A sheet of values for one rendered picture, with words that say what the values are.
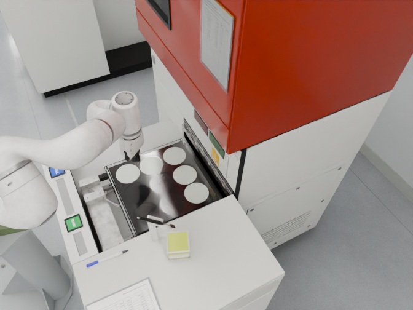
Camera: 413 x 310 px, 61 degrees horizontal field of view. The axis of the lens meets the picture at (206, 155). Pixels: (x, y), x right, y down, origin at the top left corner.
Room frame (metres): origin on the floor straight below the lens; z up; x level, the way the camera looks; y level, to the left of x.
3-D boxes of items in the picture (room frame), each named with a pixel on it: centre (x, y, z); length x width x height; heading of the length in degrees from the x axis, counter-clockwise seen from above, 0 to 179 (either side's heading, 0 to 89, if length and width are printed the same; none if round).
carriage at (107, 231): (0.67, 0.40, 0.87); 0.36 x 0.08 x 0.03; 29
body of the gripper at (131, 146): (0.85, 0.28, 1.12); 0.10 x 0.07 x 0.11; 156
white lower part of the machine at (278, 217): (1.26, -0.22, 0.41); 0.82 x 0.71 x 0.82; 29
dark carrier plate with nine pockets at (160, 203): (0.81, 0.18, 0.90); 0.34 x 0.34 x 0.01; 29
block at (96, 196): (0.74, 0.44, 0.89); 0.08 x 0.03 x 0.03; 119
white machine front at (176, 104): (1.09, 0.08, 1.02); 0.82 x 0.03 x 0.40; 29
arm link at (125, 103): (0.85, 0.28, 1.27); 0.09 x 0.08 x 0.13; 84
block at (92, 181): (0.81, 0.48, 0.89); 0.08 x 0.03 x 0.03; 119
